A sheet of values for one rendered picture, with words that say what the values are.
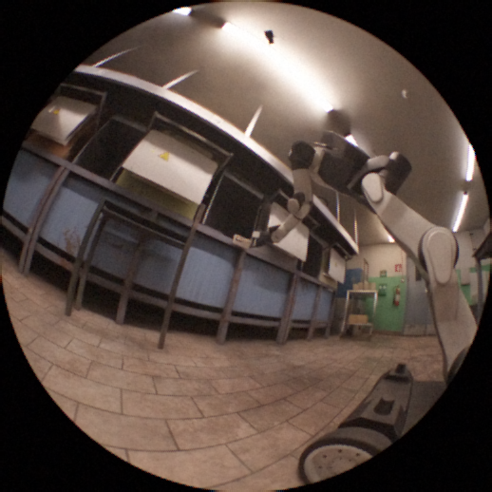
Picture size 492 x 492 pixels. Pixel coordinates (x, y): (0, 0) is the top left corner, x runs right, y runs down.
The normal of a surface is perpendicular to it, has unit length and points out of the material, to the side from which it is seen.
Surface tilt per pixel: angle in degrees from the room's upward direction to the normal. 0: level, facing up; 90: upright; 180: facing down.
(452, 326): 90
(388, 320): 90
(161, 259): 90
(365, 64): 180
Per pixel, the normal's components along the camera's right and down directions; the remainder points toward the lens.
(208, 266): 0.58, -0.11
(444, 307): -0.83, 0.06
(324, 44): -0.23, 0.92
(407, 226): -0.82, -0.36
